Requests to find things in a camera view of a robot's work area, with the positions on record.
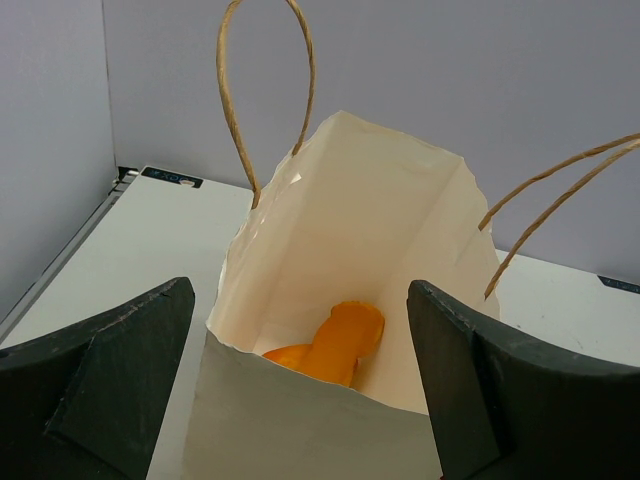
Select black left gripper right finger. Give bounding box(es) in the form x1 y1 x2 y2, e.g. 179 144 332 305
407 280 639 479

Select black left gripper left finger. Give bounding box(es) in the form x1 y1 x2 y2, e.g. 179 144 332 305
1 277 195 479

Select long braided orange bread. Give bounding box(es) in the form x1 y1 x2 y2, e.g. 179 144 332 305
297 301 385 387

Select white paper bag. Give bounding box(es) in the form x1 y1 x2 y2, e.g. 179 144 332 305
180 0 640 480

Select blue label sticker right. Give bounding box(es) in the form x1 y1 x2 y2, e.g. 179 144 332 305
598 275 640 294

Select blue label sticker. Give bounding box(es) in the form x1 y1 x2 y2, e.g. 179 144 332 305
140 166 203 189
598 275 640 294

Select blue label sticker left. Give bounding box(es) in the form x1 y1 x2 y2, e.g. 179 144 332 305
140 166 203 189

